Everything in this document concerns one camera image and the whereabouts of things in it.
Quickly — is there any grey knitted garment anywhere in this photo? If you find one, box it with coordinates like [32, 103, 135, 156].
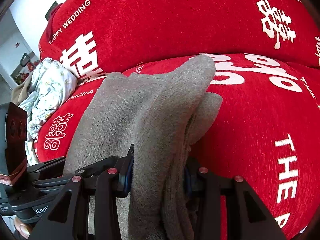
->
[63, 55, 222, 239]

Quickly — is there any person's left hand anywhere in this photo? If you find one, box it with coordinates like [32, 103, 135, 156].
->
[14, 217, 32, 239]

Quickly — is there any white floral blanket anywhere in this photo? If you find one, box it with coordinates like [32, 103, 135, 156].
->
[19, 57, 78, 165]

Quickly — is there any black framed wall object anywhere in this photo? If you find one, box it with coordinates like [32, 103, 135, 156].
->
[20, 53, 31, 67]

